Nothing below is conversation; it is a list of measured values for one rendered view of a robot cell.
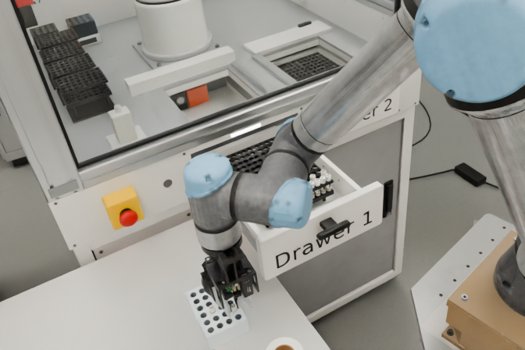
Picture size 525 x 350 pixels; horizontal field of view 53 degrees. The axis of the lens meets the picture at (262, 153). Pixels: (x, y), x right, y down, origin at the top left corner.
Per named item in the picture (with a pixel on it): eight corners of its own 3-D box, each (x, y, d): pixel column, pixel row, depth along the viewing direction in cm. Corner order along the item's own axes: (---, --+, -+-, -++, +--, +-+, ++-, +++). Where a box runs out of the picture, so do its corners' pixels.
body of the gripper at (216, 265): (222, 312, 91) (210, 265, 84) (204, 278, 97) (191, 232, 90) (261, 293, 93) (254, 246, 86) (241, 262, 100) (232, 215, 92)
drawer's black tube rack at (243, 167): (333, 201, 118) (333, 180, 114) (266, 233, 112) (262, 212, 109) (283, 154, 135) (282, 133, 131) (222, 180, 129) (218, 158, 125)
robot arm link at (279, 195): (318, 155, 81) (251, 148, 84) (299, 204, 73) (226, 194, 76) (319, 193, 86) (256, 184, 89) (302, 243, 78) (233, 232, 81)
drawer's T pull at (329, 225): (351, 226, 103) (351, 221, 102) (319, 242, 101) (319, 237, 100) (341, 216, 106) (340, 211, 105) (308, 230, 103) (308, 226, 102)
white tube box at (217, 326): (249, 330, 103) (248, 319, 100) (210, 350, 100) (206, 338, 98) (225, 287, 112) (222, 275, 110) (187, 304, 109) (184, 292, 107)
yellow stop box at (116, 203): (146, 220, 119) (138, 196, 115) (115, 233, 117) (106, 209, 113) (139, 208, 123) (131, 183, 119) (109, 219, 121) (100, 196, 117)
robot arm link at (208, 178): (223, 184, 75) (170, 177, 78) (234, 238, 82) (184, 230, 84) (242, 151, 81) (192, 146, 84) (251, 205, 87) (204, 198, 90)
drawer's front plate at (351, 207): (382, 223, 114) (383, 184, 108) (265, 281, 104) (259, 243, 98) (376, 218, 115) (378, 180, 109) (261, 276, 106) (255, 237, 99)
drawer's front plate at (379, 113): (398, 112, 148) (401, 76, 141) (311, 148, 138) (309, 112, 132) (394, 108, 149) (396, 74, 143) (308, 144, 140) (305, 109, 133)
